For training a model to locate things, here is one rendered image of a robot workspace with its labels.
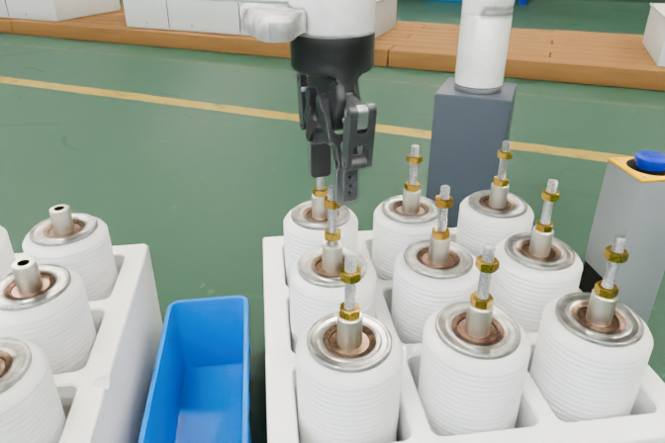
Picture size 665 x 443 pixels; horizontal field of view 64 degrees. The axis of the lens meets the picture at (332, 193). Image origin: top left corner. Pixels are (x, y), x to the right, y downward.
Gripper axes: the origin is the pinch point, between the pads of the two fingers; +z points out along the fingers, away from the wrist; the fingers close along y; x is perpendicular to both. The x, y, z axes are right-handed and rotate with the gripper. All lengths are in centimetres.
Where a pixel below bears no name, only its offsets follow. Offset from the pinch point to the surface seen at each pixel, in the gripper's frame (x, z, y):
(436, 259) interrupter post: -10.7, 10.1, -3.8
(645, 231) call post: -39.4, 11.6, -6.2
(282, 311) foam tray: 4.9, 17.8, 3.3
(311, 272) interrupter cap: 2.6, 10.4, -0.5
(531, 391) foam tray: -13.8, 17.8, -17.1
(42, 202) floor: 40, 36, 85
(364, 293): -1.8, 11.6, -4.5
